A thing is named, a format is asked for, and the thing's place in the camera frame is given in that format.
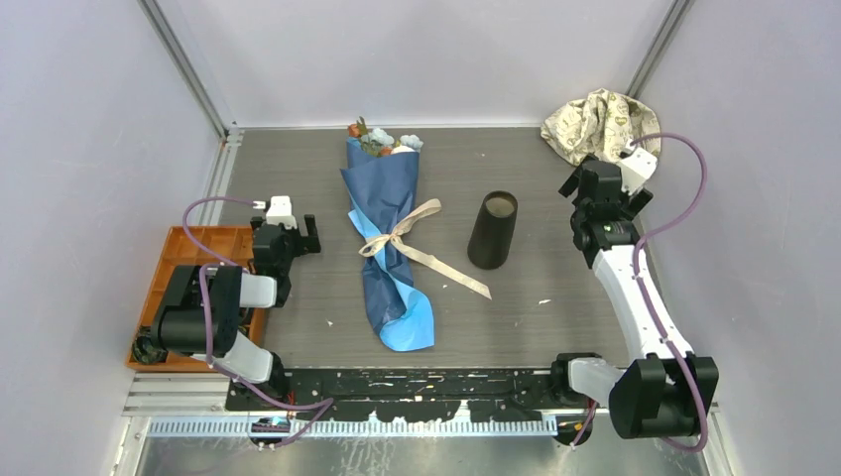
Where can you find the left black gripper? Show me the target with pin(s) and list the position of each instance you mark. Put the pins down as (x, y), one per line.
(309, 245)

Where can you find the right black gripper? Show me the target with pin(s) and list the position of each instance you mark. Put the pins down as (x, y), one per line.
(630, 208)

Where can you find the beige ribbon bow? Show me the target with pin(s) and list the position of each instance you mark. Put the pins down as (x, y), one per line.
(420, 253)

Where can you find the blue paper flower bouquet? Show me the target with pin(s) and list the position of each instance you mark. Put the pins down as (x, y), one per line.
(381, 178)

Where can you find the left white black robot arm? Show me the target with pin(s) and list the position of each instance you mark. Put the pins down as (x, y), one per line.
(264, 281)

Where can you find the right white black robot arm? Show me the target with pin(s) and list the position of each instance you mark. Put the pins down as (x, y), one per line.
(666, 391)

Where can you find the black cylindrical vase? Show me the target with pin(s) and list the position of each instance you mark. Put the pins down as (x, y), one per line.
(490, 241)

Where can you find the cream patterned cloth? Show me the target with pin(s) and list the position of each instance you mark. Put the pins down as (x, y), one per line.
(600, 125)

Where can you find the orange compartment tray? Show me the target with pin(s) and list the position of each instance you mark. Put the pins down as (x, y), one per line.
(171, 263)

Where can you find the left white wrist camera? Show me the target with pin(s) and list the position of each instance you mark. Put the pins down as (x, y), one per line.
(277, 210)

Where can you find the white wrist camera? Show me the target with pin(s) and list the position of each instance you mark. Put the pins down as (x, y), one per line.
(277, 210)
(637, 166)

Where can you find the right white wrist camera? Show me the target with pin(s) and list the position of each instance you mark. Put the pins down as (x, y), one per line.
(637, 166)

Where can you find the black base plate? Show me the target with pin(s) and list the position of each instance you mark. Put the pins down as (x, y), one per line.
(422, 395)

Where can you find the aluminium frame rail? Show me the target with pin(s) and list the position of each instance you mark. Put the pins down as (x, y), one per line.
(205, 404)

